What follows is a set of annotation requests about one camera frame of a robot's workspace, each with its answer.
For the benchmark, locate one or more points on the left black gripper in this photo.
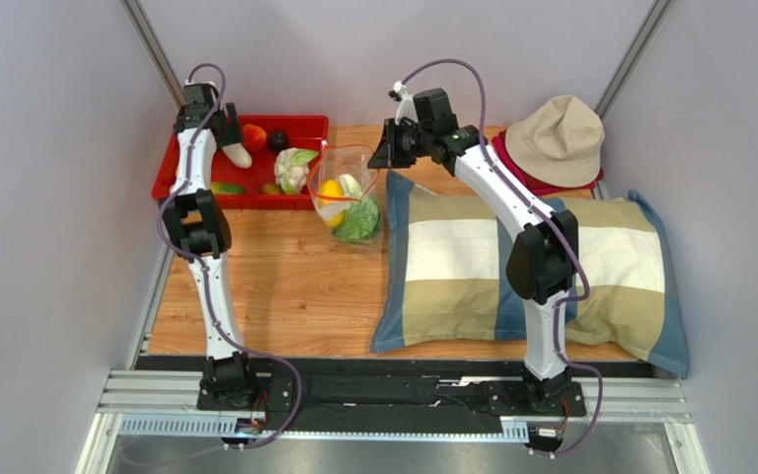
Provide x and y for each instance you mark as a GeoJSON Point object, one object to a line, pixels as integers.
{"type": "Point", "coordinates": [234, 132]}

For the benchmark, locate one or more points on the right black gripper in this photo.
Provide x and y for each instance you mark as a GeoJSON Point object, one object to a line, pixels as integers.
{"type": "Point", "coordinates": [388, 144]}

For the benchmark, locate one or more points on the white radish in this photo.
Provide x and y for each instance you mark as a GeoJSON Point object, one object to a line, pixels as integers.
{"type": "Point", "coordinates": [238, 155]}

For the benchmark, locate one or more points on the clear zip top bag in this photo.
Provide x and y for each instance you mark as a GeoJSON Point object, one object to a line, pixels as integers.
{"type": "Point", "coordinates": [347, 159]}

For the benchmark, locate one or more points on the green orange mango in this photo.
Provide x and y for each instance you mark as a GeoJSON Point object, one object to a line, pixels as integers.
{"type": "Point", "coordinates": [227, 189]}

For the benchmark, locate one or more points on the green lettuce cabbage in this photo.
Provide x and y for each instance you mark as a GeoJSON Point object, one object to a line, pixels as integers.
{"type": "Point", "coordinates": [361, 220]}

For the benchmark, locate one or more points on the yellow bell pepper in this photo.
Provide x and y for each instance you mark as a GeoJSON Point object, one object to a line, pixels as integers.
{"type": "Point", "coordinates": [331, 210]}

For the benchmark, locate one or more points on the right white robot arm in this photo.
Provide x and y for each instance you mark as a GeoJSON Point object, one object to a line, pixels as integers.
{"type": "Point", "coordinates": [543, 260]}

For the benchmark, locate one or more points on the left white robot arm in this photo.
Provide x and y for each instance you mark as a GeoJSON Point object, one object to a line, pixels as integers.
{"type": "Point", "coordinates": [195, 228]}

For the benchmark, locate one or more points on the red tomato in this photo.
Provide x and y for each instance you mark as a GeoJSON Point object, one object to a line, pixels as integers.
{"type": "Point", "coordinates": [254, 138]}

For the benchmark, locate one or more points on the dark avocado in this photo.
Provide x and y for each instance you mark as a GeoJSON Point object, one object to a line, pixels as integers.
{"type": "Point", "coordinates": [277, 141]}

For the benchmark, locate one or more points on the red plastic bin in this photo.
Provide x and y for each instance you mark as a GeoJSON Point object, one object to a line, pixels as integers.
{"type": "Point", "coordinates": [306, 132]}

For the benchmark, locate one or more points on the olive green fruit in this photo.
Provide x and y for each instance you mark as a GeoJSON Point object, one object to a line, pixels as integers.
{"type": "Point", "coordinates": [271, 189]}

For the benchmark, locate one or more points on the white cauliflower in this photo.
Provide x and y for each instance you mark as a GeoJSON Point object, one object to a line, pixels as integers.
{"type": "Point", "coordinates": [291, 169]}

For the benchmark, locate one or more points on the red cloth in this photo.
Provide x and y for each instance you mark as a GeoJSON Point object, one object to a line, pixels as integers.
{"type": "Point", "coordinates": [535, 186]}

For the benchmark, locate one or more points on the plaid pillow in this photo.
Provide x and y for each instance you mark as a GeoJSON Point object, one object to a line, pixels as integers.
{"type": "Point", "coordinates": [447, 257]}

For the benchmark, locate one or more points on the beige bucket hat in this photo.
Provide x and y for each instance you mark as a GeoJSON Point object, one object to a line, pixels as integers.
{"type": "Point", "coordinates": [559, 144]}

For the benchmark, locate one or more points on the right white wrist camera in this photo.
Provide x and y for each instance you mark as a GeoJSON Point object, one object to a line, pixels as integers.
{"type": "Point", "coordinates": [404, 99]}

